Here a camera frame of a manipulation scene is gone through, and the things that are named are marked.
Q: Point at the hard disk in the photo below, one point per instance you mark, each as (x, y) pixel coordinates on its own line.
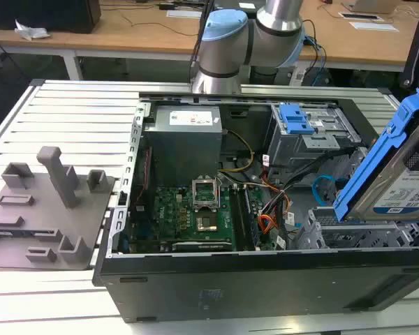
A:
(387, 174)

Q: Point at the laptop on desk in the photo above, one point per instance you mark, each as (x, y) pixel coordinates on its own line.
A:
(370, 5)

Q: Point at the black open PC case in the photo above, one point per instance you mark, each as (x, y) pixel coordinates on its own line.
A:
(265, 286)

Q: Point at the grey power supply unit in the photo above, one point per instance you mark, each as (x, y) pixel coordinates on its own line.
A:
(185, 146)

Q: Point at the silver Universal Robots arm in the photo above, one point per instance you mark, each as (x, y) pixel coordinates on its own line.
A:
(227, 45)

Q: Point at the black graphics card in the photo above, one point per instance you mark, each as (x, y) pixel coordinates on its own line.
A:
(202, 246)

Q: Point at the green motherboard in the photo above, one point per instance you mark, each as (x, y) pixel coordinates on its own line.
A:
(174, 216)

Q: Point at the white paper sheet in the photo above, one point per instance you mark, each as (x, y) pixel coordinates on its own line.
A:
(183, 14)
(373, 26)

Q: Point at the grey parts rack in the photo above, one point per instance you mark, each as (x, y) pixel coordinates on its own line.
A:
(45, 223)

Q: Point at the crumpled white plastic wrap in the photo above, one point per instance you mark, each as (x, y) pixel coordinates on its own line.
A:
(31, 32)

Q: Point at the grey drive cage blue latch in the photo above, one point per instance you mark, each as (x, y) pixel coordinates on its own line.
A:
(300, 136)

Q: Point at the wooden desk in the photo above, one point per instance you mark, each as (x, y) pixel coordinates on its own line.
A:
(136, 31)

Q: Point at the black box on desk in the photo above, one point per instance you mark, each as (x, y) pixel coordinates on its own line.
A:
(45, 14)

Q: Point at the CPU socket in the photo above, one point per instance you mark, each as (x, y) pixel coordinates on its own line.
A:
(206, 223)

